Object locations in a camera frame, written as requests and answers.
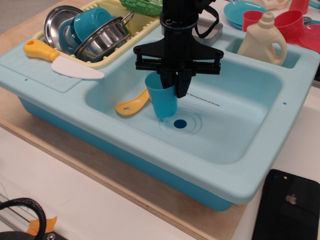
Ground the steel pot lid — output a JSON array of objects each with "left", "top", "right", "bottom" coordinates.
[{"left": 43, "top": 5, "right": 83, "bottom": 55}]

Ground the blue plate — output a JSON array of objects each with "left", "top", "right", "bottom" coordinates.
[{"left": 223, "top": 1, "right": 267, "bottom": 30}]

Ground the steel pot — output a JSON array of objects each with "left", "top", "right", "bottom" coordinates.
[{"left": 74, "top": 12, "right": 135, "bottom": 63}]

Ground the light blue toy sink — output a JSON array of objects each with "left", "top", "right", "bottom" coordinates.
[{"left": 0, "top": 27, "right": 320, "bottom": 211}]

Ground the black braided cable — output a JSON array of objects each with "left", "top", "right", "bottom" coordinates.
[{"left": 0, "top": 197, "right": 48, "bottom": 240}]

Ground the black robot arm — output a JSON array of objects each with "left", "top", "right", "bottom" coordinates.
[{"left": 133, "top": 0, "right": 224, "bottom": 98}]

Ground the pale yellow dish rack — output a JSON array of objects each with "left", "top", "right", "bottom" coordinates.
[{"left": 32, "top": 0, "right": 160, "bottom": 69}]

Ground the yellow dish brush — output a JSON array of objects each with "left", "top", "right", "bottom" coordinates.
[{"left": 115, "top": 89, "right": 150, "bottom": 116}]

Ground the red plastic bowl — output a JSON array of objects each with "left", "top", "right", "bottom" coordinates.
[{"left": 274, "top": 10, "right": 305, "bottom": 43}]

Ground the red plastic cup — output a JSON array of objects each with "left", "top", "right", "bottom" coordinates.
[{"left": 242, "top": 10, "right": 263, "bottom": 32}]

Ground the orange tape piece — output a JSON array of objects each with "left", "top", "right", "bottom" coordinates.
[{"left": 26, "top": 216, "right": 58, "bottom": 236}]

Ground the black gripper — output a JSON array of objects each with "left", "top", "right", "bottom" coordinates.
[{"left": 133, "top": 21, "right": 224, "bottom": 98}]

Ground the red plate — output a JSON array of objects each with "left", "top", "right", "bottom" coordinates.
[{"left": 298, "top": 24, "right": 320, "bottom": 53}]

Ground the blue plastic cup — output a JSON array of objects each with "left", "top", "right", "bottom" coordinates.
[{"left": 144, "top": 72, "right": 178, "bottom": 118}]

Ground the plywood board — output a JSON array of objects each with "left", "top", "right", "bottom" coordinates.
[{"left": 0, "top": 0, "right": 248, "bottom": 240}]

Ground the green toy vegetable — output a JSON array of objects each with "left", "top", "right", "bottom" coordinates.
[{"left": 120, "top": 0, "right": 163, "bottom": 16}]

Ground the yellow handled toy knife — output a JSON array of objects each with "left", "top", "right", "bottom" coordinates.
[{"left": 23, "top": 39, "right": 105, "bottom": 80}]

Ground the blue bowl in rack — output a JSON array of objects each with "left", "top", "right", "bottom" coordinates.
[{"left": 73, "top": 7, "right": 115, "bottom": 42}]

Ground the red tall cup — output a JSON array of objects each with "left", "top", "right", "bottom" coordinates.
[{"left": 289, "top": 0, "right": 310, "bottom": 15}]

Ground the black smartphone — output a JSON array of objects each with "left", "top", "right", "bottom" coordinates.
[{"left": 252, "top": 169, "right": 320, "bottom": 240}]

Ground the cream toy object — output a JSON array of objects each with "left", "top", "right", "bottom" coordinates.
[{"left": 253, "top": 0, "right": 290, "bottom": 10}]

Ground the cream detergent bottle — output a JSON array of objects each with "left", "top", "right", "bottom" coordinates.
[{"left": 237, "top": 11, "right": 287, "bottom": 66}]

